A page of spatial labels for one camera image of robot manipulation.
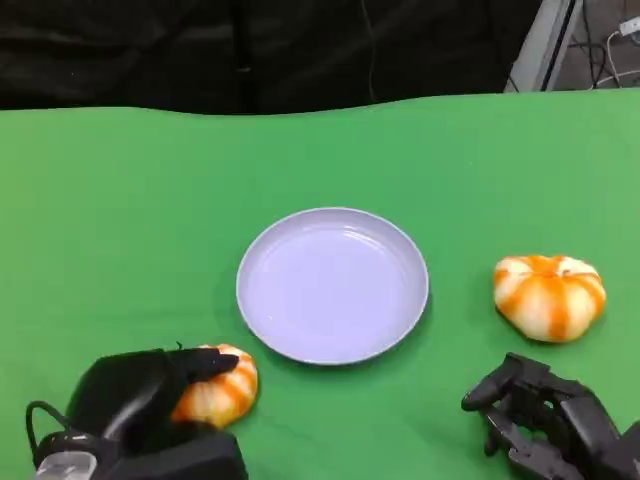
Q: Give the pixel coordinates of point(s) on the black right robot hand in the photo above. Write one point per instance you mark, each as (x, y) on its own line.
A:
(550, 425)

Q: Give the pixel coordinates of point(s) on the green table cloth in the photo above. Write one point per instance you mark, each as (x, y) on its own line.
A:
(150, 225)

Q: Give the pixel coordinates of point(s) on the lilac plate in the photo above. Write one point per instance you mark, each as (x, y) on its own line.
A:
(332, 285)

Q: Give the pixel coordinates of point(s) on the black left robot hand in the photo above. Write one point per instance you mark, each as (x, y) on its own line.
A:
(125, 385)

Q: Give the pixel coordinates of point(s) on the grey metal cabinet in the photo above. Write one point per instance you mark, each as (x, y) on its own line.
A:
(545, 50)

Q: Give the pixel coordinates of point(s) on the black backdrop cloth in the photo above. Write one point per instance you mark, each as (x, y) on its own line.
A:
(200, 50)

